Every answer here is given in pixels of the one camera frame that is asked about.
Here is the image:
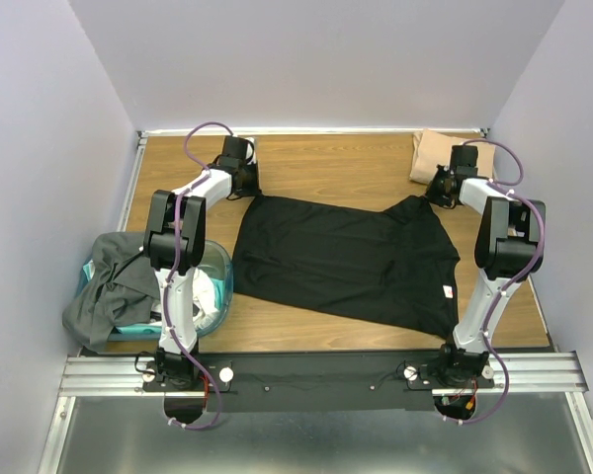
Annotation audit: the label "black t shirt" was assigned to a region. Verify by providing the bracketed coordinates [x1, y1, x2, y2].
[232, 196, 460, 339]

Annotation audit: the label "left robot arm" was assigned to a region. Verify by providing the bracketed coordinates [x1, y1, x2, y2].
[142, 135, 261, 390]

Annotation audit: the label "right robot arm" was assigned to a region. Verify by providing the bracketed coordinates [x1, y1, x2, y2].
[419, 138, 546, 387]

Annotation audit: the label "folded beige t shirt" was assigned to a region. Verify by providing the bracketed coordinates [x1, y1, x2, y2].
[409, 129, 495, 185]

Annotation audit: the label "teal plastic basket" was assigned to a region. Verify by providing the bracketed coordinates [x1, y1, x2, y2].
[77, 241, 233, 341]

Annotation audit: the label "white clothes in basket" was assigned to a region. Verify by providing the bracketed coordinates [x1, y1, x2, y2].
[193, 270, 219, 331]

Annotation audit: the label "grey t shirt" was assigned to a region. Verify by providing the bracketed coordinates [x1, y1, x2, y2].
[62, 232, 160, 353]

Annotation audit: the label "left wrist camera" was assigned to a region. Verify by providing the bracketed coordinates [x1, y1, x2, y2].
[245, 137, 257, 165]

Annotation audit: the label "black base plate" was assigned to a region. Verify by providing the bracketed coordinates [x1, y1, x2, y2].
[134, 350, 494, 417]

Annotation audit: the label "aluminium rail frame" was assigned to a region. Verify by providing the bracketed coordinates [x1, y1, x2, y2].
[38, 129, 593, 474]

